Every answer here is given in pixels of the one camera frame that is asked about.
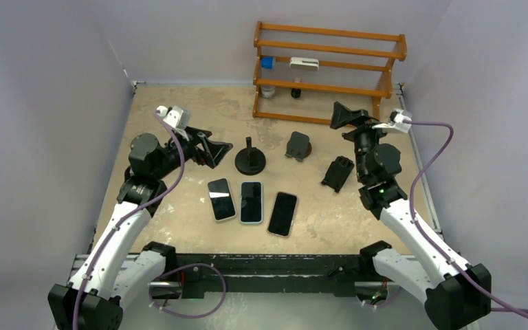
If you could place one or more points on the black round-base phone stand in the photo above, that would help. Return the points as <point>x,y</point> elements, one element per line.
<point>250,160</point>

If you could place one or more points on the orange wooden shelf rack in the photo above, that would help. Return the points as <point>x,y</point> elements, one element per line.
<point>382,90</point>

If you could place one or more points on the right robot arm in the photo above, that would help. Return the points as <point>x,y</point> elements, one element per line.
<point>441,279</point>

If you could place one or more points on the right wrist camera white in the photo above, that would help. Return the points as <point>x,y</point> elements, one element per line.
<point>398,122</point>

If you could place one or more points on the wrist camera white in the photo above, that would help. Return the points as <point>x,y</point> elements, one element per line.
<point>175,117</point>
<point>398,122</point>

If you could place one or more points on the phone with purple clear case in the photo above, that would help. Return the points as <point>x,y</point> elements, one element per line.
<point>282,216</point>

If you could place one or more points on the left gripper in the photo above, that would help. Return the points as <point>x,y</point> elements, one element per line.
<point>212,150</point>

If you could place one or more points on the phone with blue case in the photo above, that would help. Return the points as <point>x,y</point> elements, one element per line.
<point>251,202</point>

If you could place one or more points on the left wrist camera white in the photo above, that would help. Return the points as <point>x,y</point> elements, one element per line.
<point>175,117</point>

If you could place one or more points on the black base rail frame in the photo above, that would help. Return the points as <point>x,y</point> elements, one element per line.
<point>340,275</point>

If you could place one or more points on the black phone clamp holder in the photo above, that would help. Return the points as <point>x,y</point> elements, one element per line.
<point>337,173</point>

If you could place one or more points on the white box on shelf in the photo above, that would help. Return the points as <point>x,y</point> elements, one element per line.
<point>307,64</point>

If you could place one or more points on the blue capped bottle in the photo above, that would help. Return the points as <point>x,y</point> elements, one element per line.
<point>268,62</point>

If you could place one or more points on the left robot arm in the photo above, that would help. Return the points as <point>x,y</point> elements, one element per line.
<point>96,296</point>

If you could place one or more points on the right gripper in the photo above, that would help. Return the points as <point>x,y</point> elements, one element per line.
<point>342,116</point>

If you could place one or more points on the black folding phone stand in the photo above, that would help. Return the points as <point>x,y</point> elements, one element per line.
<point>298,147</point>

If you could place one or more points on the phone with white case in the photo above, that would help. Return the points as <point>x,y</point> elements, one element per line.
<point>221,199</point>

